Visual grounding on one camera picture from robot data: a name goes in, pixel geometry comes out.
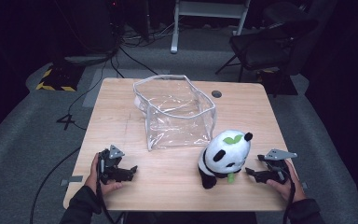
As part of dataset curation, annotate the grey flat stand base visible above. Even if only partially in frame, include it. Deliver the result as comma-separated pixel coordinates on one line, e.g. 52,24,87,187
63,53,115,67

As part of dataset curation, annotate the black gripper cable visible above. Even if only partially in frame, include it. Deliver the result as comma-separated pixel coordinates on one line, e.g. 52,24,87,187
273,166,296,224
96,157,117,224

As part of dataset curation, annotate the thin black floor cable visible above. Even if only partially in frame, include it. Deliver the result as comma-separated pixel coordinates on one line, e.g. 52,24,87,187
67,60,108,131

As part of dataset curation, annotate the white metal desk frame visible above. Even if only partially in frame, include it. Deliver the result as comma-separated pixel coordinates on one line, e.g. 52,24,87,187
170,0,252,54

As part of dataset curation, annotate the person's right hand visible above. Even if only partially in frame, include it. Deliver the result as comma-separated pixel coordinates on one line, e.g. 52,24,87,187
266,159,307,203

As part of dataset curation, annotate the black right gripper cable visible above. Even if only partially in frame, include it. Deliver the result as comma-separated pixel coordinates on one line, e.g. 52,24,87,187
273,166,296,224

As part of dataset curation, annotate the black folding chair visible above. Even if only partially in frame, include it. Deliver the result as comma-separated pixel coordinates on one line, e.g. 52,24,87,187
214,18,320,83

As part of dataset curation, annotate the grey padded chair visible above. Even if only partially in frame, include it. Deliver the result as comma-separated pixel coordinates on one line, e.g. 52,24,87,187
262,0,338,76

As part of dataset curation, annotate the black tape floor mark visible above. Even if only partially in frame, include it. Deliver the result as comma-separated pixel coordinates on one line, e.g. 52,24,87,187
55,113,76,132

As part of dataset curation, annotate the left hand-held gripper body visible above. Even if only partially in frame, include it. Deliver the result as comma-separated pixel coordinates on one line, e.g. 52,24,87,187
98,144,126,185

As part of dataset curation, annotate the thick black floor cable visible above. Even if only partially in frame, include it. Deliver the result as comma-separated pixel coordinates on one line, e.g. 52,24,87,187
29,146,82,224

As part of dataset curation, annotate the grey tape strip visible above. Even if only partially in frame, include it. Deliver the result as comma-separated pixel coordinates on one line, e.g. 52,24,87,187
60,175,84,188

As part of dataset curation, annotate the black equipment tower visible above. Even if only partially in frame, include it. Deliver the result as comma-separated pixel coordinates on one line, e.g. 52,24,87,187
82,0,120,54

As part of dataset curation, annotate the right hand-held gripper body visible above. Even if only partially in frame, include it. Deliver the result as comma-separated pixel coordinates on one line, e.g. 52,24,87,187
264,148,298,184

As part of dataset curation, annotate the clear plastic bag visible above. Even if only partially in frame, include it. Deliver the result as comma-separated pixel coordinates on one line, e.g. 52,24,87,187
132,74,217,152

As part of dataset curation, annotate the panda plush toy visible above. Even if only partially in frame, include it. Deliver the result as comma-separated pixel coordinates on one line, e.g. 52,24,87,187
198,129,254,189

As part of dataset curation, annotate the bundle of floor cables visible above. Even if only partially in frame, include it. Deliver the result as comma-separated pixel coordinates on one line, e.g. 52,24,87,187
120,20,183,49

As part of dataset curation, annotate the black yellow striped stand base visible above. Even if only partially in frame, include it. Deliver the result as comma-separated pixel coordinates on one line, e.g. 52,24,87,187
255,68,299,96
35,62,86,92

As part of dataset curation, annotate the person's left hand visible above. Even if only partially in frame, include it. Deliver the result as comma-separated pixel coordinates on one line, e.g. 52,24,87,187
84,152,125,196

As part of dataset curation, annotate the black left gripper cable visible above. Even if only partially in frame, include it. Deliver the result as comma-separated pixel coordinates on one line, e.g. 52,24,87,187
96,157,117,224

